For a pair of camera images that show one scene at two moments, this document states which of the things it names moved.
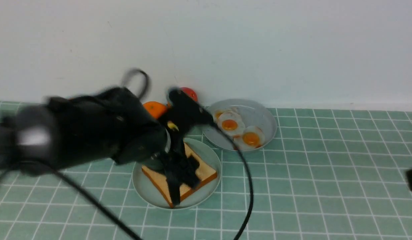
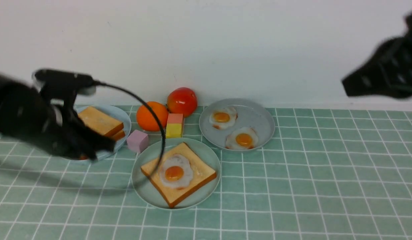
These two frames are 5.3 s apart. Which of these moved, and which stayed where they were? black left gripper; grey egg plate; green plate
Moved: black left gripper
Stayed: green plate; grey egg plate
